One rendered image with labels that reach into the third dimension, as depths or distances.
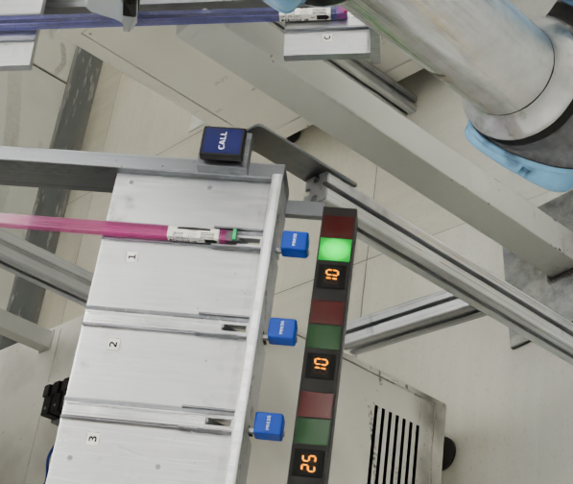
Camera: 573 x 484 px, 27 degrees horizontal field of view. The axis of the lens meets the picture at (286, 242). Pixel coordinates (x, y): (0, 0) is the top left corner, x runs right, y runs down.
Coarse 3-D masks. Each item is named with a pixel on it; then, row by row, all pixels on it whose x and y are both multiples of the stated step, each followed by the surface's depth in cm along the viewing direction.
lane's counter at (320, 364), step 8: (312, 352) 131; (312, 360) 131; (320, 360) 131; (328, 360) 131; (312, 368) 131; (320, 368) 131; (328, 368) 130; (304, 376) 130; (312, 376) 130; (320, 376) 130; (328, 376) 130
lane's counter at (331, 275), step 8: (320, 264) 137; (320, 272) 136; (328, 272) 136; (336, 272) 136; (344, 272) 136; (320, 280) 136; (328, 280) 136; (336, 280) 136; (344, 280) 136; (336, 288) 135; (344, 288) 135
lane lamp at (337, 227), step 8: (328, 216) 140; (336, 216) 140; (344, 216) 140; (328, 224) 139; (336, 224) 139; (344, 224) 139; (352, 224) 139; (328, 232) 139; (336, 232) 139; (344, 232) 138; (352, 232) 138
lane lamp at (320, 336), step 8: (312, 328) 133; (320, 328) 133; (328, 328) 133; (336, 328) 133; (312, 336) 132; (320, 336) 132; (328, 336) 132; (336, 336) 132; (312, 344) 132; (320, 344) 132; (328, 344) 132; (336, 344) 132
